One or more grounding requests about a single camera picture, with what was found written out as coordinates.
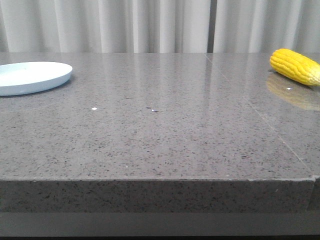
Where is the white curtain left panel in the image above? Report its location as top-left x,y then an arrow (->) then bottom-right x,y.
0,0 -> 213,53

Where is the yellow corn cob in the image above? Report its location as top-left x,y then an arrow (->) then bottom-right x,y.
269,48 -> 320,87

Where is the light blue round plate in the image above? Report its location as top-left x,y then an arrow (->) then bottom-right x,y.
0,61 -> 73,97

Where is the white curtain right panel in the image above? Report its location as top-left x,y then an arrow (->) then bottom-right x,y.
207,0 -> 320,53

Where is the white curtain panel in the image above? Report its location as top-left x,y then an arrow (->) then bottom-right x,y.
207,0 -> 320,53
0,0 -> 213,53

